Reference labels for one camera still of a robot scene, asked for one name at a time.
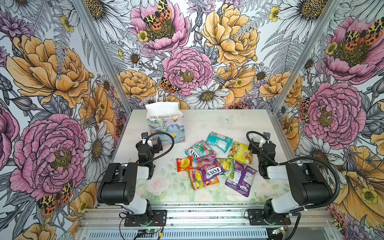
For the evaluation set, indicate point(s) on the green yellow Fox's packet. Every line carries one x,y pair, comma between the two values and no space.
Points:
228,166

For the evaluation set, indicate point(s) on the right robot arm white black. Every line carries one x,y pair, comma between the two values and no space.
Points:
313,182

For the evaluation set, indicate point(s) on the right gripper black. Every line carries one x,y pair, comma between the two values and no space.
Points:
263,141

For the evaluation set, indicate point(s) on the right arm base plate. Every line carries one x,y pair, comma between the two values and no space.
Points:
258,217

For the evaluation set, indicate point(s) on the left corner aluminium post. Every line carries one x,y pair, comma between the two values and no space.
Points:
93,33

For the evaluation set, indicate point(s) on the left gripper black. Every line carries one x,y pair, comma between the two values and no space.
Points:
147,140

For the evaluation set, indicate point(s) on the white vented cable duct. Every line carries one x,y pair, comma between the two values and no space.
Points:
183,234

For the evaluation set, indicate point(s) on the aluminium mounting rail frame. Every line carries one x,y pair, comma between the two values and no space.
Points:
179,215

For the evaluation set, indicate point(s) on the purple Fox's candy packet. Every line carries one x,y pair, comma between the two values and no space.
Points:
209,167

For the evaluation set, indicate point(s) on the floral paper gift bag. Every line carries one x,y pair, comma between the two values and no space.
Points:
166,117

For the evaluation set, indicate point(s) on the teal Fox's candy packet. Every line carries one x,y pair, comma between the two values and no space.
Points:
220,141

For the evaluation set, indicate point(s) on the yellow corn chips packet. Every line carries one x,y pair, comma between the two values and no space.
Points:
241,153

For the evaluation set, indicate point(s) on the large purple snack packet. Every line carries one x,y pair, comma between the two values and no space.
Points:
242,180

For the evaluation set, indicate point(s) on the orange fruit Fox's packet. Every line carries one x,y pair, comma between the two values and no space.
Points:
197,180

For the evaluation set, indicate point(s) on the corner aluminium post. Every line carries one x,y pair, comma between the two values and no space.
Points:
313,38
93,33

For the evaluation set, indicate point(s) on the green red Fox's packet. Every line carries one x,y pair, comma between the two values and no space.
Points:
200,149

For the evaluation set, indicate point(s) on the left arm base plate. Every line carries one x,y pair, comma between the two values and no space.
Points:
157,218

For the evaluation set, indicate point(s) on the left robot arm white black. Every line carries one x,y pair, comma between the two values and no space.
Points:
118,185

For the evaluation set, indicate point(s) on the small red lemon sachet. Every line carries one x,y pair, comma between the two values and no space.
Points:
185,163

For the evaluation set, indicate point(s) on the right corner aluminium post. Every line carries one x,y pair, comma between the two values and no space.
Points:
313,38

